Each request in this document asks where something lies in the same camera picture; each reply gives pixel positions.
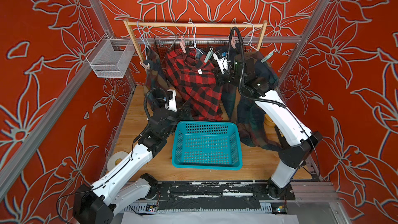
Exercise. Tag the white wire hanger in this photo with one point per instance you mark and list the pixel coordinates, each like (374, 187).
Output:
(193, 34)

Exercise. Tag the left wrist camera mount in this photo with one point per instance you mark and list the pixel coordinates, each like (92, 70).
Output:
(171, 96)

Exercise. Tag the white hanger left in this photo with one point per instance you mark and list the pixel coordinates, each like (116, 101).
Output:
(144, 40)

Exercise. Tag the mint green clothespin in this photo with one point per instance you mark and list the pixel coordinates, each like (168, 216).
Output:
(209, 55)

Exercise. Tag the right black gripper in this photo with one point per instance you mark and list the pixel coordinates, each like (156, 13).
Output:
(219, 77)

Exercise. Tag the black wire basket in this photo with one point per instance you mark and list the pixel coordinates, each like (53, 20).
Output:
(164, 44)

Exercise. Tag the mint clothespin right shirt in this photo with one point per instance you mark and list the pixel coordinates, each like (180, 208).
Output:
(269, 55)

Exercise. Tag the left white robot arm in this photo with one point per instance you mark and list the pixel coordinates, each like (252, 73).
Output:
(108, 196)

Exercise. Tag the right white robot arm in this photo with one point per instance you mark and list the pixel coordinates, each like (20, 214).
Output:
(257, 82)

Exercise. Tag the red black plaid shirt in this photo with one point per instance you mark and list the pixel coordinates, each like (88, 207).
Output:
(194, 80)

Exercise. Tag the white wire basket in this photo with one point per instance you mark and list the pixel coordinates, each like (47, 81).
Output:
(111, 57)

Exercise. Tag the white tape roll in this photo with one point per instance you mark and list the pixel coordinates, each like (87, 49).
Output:
(115, 159)

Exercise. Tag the wooden clothes rack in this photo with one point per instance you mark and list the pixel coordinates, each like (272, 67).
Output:
(128, 26)

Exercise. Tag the white hanger right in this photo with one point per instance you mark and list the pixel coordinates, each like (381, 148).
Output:
(250, 43)

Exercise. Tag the dark multicolour plaid shirt right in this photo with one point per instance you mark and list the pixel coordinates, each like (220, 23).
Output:
(248, 116)

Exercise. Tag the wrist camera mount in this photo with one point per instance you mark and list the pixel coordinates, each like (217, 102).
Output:
(171, 96)
(222, 61)

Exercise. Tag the yellow plastic tray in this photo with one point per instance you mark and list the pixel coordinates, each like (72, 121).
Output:
(268, 121)

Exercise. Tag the teal plastic basket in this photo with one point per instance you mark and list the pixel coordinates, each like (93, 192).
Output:
(207, 145)

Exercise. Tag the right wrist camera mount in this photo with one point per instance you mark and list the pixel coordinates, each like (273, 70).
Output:
(222, 61)

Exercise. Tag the dark plaid shirt left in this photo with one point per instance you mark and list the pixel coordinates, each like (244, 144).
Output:
(155, 78)

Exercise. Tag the pink clothespin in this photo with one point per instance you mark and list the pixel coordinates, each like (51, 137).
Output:
(183, 45)

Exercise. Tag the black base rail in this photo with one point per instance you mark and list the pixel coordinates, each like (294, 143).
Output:
(214, 195)

